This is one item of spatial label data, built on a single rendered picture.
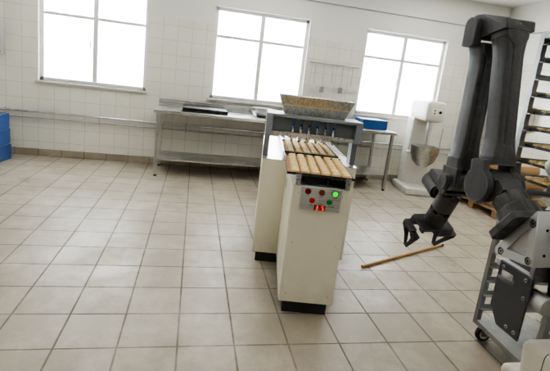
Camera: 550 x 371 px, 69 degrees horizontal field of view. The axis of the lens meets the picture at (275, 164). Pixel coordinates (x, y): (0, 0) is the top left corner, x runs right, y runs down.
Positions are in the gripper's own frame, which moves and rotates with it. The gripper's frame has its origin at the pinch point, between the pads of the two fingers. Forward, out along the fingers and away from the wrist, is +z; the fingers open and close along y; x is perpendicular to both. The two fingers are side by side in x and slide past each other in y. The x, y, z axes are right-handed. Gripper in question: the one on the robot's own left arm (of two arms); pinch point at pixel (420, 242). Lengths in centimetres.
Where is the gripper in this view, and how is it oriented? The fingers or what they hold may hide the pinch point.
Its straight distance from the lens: 129.7
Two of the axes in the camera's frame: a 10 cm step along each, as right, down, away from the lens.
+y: -9.6, -0.2, -2.8
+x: 2.1, 6.3, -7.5
